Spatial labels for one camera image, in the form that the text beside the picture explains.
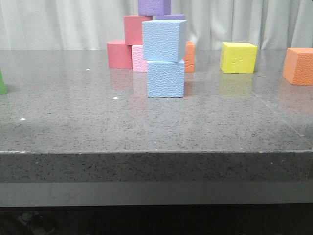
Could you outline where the orange foam block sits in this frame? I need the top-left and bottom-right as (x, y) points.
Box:
(184, 41), (195, 73)
(283, 48), (313, 86)

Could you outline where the orange foam block right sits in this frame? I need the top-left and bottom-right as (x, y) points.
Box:
(283, 48), (313, 86)

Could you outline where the red foam block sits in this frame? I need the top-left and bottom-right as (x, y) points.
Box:
(107, 40), (132, 69)
(124, 15), (153, 45)

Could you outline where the orange foam block centre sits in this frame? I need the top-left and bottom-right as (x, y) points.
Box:
(184, 41), (195, 73)

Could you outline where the purple foam block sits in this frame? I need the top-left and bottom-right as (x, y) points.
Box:
(155, 14), (186, 20)
(138, 0), (171, 16)

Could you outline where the upper red foam block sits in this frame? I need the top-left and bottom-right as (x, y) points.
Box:
(124, 15), (153, 45)

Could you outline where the top purple foam block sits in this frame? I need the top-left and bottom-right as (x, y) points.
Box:
(138, 0), (171, 16)

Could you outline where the white curtain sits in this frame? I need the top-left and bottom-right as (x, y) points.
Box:
(0, 0), (313, 50)

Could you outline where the pink foam block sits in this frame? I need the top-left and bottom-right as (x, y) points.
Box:
(132, 45), (148, 72)

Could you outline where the light blue foam block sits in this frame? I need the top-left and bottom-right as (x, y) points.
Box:
(147, 59), (185, 97)
(142, 20), (187, 62)

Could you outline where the lower red foam block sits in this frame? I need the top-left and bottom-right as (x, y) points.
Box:
(107, 40), (132, 69)

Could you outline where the green foam block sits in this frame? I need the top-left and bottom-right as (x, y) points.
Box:
(0, 71), (7, 95)

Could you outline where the yellow foam block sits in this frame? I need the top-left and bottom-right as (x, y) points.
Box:
(220, 42), (258, 74)

